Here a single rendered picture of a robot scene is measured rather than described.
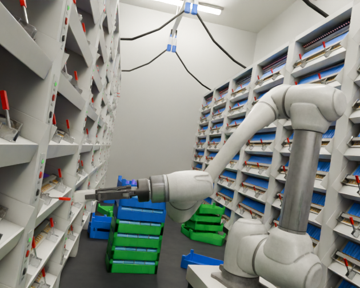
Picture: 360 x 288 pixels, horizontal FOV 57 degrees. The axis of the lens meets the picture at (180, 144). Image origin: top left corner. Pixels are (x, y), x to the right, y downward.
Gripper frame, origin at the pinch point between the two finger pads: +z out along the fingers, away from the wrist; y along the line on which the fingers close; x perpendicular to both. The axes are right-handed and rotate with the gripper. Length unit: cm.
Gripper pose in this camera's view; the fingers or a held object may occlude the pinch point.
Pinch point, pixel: (85, 195)
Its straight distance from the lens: 110.1
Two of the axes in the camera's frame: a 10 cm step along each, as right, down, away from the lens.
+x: -0.7, -10.0, -0.1
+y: -1.7, 0.0, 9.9
